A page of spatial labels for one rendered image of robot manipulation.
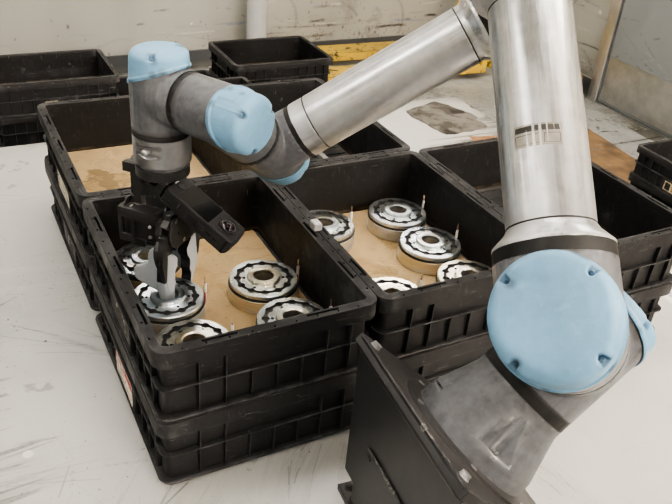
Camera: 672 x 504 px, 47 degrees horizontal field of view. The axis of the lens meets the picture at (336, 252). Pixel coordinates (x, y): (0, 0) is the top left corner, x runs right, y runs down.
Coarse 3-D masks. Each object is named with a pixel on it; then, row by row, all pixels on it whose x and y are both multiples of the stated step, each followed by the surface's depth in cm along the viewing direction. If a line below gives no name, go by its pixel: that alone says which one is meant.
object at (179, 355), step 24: (96, 216) 112; (96, 240) 109; (312, 240) 112; (120, 264) 102; (336, 264) 106; (120, 288) 98; (360, 288) 102; (144, 312) 94; (312, 312) 96; (336, 312) 97; (360, 312) 98; (144, 336) 90; (216, 336) 91; (240, 336) 91; (264, 336) 93; (288, 336) 95; (168, 360) 88; (192, 360) 90
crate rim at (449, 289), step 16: (352, 160) 135; (368, 160) 136; (384, 160) 138; (448, 176) 133; (288, 192) 124; (464, 192) 128; (304, 208) 119; (480, 208) 125; (336, 240) 112; (480, 272) 107; (416, 288) 103; (432, 288) 103; (448, 288) 104; (464, 288) 106; (480, 288) 107; (384, 304) 101; (400, 304) 101; (416, 304) 103
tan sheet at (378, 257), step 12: (348, 216) 139; (360, 216) 139; (360, 228) 135; (360, 240) 132; (372, 240) 132; (384, 240) 132; (348, 252) 128; (360, 252) 128; (372, 252) 129; (384, 252) 129; (396, 252) 129; (360, 264) 125; (372, 264) 126; (384, 264) 126; (396, 264) 126; (372, 276) 123; (384, 276) 123; (396, 276) 123; (408, 276) 123; (420, 276) 124; (432, 276) 124
